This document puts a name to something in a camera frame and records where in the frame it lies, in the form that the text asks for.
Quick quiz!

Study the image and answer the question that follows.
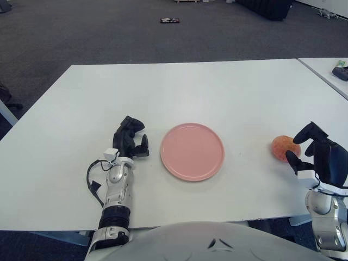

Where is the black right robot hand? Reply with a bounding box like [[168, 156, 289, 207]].
[[285, 121, 348, 188]]

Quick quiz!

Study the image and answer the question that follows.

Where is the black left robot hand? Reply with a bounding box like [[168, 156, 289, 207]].
[[112, 115, 151, 158]]

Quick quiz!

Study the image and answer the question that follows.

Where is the red yellow apple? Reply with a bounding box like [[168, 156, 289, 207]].
[[271, 135, 301, 163]]

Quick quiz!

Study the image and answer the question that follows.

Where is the pink round plate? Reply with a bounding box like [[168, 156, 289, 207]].
[[159, 122, 226, 182]]

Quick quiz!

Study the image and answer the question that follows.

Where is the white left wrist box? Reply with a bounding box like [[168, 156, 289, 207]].
[[103, 147, 120, 164]]

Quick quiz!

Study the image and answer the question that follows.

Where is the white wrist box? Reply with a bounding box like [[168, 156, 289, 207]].
[[103, 147, 120, 164], [296, 170, 321, 188]]

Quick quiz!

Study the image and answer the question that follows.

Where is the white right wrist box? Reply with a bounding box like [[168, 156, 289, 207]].
[[296, 170, 321, 188]]

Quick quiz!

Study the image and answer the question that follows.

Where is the dark grey handheld controller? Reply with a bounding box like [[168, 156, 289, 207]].
[[331, 66, 348, 81]]

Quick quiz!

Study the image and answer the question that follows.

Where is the white desk leg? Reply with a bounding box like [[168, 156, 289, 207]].
[[0, 100, 18, 128]]

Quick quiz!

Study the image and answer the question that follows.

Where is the black office chair base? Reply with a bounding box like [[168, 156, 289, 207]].
[[0, 83, 24, 111]]

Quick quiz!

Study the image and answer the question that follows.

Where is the grey white robot torso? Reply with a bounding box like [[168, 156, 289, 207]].
[[84, 220, 332, 261]]

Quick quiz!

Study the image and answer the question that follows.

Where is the small grey robot dog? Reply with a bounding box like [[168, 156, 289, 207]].
[[318, 8, 339, 20]]

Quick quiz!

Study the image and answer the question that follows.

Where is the black furniture block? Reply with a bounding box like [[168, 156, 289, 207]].
[[235, 0, 293, 22]]

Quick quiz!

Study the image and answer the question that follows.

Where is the dark grey bag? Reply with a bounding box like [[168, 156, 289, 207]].
[[0, 0, 13, 14]]

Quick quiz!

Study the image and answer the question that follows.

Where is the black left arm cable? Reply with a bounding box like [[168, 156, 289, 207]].
[[86, 159, 116, 209]]

